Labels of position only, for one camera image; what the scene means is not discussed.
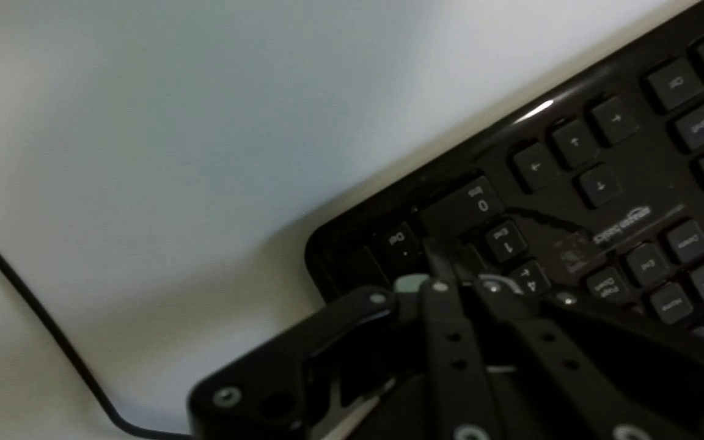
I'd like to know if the black keyboard cable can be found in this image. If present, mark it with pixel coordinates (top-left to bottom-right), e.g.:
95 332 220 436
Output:
0 213 195 440

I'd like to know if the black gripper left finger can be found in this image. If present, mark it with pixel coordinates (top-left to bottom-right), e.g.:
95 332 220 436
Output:
188 280 505 440

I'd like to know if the black computer keyboard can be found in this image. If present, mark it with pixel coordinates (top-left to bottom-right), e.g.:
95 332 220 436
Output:
307 0 704 340

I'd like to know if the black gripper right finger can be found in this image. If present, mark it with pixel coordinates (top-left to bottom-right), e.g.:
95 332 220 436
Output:
473 274 704 440

